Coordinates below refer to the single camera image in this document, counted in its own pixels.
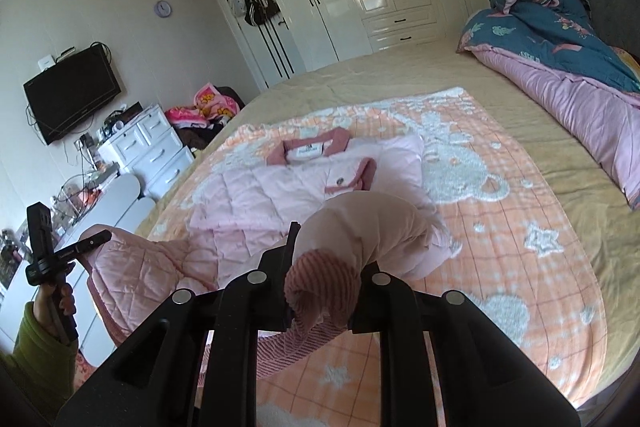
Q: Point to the white drawer cabinet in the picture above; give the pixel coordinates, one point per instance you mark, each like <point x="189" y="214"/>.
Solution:
<point x="150" y="149"/>

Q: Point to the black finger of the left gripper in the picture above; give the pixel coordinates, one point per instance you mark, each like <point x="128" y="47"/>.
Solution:
<point x="83" y="247"/>

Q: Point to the person's left hand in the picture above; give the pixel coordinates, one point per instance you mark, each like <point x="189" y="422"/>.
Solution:
<point x="49" y="302"/>

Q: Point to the black wall television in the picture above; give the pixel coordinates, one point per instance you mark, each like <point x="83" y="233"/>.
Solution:
<point x="72" y="90"/>

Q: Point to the orange plaid fleece blanket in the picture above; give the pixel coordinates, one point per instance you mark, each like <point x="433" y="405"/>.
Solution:
<point x="466" y="209"/>

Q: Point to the pink yellow clothes pile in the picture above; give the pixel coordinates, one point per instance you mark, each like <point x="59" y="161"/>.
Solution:
<point x="209" y="106"/>

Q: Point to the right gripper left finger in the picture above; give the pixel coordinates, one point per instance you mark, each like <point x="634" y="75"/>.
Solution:
<point x="193" y="362"/>

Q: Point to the bags hanging on door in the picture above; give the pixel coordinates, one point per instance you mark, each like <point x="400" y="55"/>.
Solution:
<point x="255" y="12"/>

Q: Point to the purple wall clock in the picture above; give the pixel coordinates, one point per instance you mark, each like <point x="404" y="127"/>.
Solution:
<point x="162" y="9"/>

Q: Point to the pink quilted jacket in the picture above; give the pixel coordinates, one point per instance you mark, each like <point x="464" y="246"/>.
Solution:
<point x="357" y="201"/>

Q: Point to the green sleeve left forearm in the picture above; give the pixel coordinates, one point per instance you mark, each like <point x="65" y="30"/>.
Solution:
<point x="40" y="366"/>

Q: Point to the blue pink floral duvet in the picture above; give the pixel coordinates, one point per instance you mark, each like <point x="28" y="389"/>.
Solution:
<point x="549" y="50"/>

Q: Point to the bed with beige sheet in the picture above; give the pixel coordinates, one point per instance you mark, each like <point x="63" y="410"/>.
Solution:
<point x="525" y="116"/>

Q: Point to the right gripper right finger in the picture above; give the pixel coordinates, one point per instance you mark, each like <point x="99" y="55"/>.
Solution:
<point x="444" y="362"/>

